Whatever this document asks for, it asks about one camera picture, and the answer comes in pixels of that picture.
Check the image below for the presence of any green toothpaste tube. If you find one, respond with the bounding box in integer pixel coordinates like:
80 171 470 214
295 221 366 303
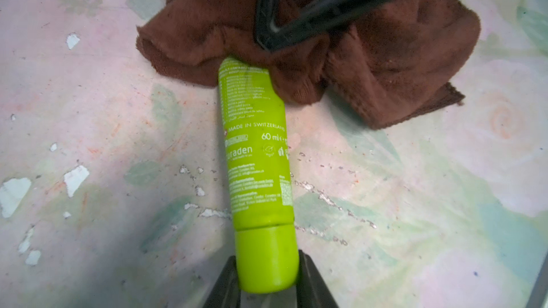
218 58 299 294

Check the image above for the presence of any brown wiping cloth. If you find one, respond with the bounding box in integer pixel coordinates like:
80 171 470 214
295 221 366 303
136 0 481 130

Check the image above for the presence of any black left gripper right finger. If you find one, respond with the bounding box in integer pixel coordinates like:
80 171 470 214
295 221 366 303
296 250 339 308

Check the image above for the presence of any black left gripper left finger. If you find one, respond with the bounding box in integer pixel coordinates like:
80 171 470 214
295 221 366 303
203 255 241 308

